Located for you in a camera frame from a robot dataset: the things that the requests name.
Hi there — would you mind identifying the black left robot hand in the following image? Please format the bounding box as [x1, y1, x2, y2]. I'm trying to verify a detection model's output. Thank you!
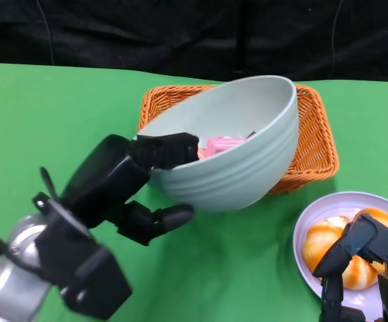
[61, 132, 200, 248]

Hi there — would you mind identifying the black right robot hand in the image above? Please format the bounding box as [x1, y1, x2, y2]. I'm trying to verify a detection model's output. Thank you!
[313, 213, 388, 322]

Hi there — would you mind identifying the oval glazed bread roll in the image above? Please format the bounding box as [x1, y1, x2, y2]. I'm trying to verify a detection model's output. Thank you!
[353, 207, 388, 251]

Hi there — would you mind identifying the large twisted bread roll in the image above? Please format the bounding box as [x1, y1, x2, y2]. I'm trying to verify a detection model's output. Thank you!
[303, 216, 380, 290]

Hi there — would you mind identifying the magenta pink cake slice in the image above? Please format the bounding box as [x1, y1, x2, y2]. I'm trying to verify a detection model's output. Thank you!
[197, 136, 248, 160]

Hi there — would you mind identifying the pale green bowl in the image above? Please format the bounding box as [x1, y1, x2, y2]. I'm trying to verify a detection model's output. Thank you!
[136, 75, 299, 213]

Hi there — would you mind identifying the lavender plate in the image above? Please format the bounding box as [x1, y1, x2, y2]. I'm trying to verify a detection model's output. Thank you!
[293, 191, 388, 322]

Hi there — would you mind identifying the orange wicker basket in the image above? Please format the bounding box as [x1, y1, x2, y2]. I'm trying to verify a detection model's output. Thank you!
[137, 83, 340, 195]

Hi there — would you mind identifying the green table cloth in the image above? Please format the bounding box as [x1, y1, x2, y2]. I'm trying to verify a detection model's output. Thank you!
[0, 62, 388, 322]

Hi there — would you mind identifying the black backdrop curtain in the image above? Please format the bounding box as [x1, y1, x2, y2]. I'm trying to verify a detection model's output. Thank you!
[0, 0, 388, 83]

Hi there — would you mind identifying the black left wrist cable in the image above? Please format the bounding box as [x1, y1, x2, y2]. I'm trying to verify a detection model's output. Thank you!
[39, 166, 60, 202]

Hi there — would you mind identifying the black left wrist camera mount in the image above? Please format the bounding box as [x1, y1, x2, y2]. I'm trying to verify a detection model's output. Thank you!
[32, 193, 133, 319]

